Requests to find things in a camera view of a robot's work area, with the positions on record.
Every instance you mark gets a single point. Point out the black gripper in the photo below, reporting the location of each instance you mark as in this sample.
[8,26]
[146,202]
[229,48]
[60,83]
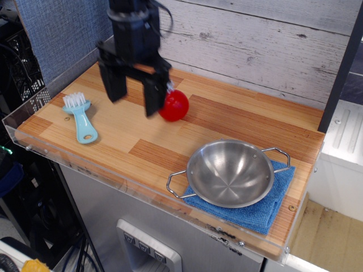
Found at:
[134,52]

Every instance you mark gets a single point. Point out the stainless steel wok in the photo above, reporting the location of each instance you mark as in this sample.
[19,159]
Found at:
[231,173]

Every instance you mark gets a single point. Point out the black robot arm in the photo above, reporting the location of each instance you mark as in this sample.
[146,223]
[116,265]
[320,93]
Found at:
[129,7]

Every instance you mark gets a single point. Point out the light blue dish brush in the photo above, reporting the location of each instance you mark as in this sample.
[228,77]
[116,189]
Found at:
[76,104]

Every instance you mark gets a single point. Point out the red ball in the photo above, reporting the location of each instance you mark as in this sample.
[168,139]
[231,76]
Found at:
[176,106]

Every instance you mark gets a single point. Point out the clear acrylic table guard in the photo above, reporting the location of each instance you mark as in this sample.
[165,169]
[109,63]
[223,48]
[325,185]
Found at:
[136,154]

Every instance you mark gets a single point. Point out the black plastic crate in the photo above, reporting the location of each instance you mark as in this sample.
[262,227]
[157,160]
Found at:
[23,67]

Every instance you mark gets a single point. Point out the stainless steel cabinet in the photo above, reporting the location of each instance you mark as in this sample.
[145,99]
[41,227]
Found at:
[130,234]

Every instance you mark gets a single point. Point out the blue folded cloth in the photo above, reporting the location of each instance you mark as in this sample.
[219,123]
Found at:
[257,217]

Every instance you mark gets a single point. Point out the white appliance on right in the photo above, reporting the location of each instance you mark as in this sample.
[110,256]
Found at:
[336,180]

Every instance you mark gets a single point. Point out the dark grey right post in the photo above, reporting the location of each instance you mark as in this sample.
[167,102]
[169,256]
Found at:
[342,74]

